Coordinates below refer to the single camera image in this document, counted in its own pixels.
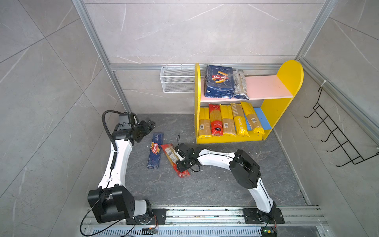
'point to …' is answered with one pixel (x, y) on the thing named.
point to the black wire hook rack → (354, 156)
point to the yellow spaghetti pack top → (205, 130)
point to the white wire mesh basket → (179, 79)
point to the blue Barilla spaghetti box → (155, 150)
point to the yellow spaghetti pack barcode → (227, 120)
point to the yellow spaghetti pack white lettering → (239, 119)
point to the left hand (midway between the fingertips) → (150, 123)
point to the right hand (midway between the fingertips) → (179, 166)
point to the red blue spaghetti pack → (173, 156)
